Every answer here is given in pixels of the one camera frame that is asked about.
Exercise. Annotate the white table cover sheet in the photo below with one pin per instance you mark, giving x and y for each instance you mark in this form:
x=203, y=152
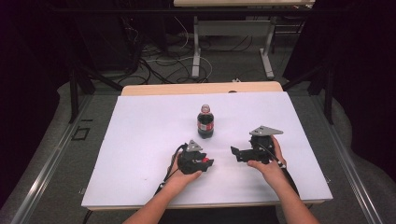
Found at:
x=140, y=149

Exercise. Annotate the cola bottle with red label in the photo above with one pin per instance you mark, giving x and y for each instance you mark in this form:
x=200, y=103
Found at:
x=205, y=124

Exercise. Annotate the dark curtain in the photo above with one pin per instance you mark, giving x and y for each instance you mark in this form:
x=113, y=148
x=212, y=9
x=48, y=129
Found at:
x=364, y=74
x=25, y=77

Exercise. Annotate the red bottle cap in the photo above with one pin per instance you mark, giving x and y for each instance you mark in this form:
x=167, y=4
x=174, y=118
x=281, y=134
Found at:
x=205, y=160

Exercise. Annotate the black metal stand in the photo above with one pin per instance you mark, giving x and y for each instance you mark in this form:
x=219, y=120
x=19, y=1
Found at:
x=327, y=90
x=77, y=84

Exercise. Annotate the person's right hand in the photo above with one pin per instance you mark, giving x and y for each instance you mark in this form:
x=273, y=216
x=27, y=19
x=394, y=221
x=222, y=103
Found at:
x=271, y=169

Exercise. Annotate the person's left hand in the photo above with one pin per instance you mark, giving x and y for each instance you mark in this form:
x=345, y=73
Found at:
x=182, y=178

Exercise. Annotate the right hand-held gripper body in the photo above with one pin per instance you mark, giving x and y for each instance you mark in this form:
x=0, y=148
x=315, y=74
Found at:
x=261, y=146

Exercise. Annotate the aluminium floor rail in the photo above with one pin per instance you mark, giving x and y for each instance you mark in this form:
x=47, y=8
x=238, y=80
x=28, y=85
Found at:
x=49, y=165
x=345, y=161

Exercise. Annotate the light wooden table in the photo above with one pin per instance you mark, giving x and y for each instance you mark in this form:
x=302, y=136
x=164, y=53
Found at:
x=186, y=88

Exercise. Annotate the white desk with metal legs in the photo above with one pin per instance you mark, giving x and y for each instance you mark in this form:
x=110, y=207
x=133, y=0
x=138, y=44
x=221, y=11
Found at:
x=233, y=28

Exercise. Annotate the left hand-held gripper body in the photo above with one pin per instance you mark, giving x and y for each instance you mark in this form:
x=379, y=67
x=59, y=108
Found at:
x=190, y=160

